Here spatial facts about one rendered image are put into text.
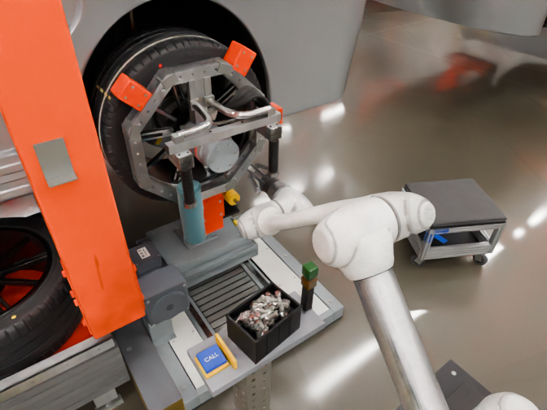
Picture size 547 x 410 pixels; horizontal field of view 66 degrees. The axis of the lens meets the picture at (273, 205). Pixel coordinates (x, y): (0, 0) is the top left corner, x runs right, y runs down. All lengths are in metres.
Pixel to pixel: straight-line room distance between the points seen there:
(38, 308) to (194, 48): 1.01
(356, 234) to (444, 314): 1.29
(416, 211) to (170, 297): 0.98
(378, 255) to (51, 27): 0.81
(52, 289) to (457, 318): 1.73
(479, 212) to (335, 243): 1.41
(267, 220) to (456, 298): 1.19
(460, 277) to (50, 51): 2.08
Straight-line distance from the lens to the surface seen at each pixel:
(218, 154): 1.48
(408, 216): 1.08
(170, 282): 1.67
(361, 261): 1.00
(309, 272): 1.33
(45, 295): 1.64
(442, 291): 2.32
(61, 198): 1.08
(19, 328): 1.60
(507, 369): 2.16
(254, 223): 1.48
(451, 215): 2.23
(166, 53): 1.53
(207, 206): 1.76
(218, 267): 2.07
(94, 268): 1.23
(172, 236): 2.13
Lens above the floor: 1.63
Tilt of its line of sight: 38 degrees down
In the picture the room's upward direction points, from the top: 1 degrees clockwise
